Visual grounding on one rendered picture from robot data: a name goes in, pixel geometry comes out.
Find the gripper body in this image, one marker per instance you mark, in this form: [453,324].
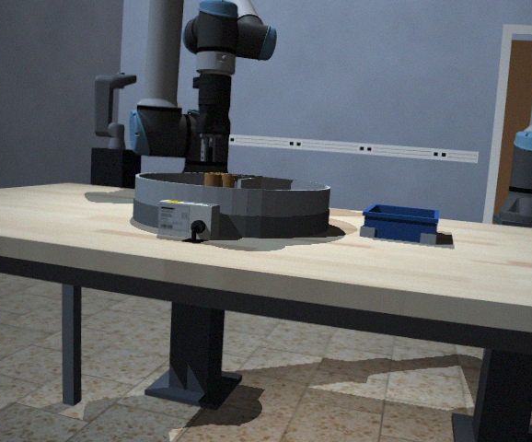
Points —
[215,106]

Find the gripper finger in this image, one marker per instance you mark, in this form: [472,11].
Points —
[204,149]
[211,149]

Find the grey turntable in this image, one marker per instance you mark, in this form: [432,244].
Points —
[275,212]

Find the grey corner guide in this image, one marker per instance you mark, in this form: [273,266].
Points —
[428,238]
[368,230]

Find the blue crate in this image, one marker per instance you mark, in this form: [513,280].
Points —
[399,223]

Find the white control box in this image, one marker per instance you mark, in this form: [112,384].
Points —
[174,218]

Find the black box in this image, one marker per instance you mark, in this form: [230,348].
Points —
[109,168]

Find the grey jointed stand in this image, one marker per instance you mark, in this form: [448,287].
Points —
[102,106]

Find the wooden table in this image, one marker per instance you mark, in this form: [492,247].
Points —
[109,239]

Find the brown door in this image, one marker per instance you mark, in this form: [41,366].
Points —
[521,115]

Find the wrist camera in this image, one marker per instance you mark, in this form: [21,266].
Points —
[196,82]

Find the white wall rail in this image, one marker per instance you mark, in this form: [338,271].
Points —
[339,147]

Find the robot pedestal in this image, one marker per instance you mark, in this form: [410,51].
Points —
[197,340]
[505,396]

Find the white door frame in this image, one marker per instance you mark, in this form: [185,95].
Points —
[523,31]

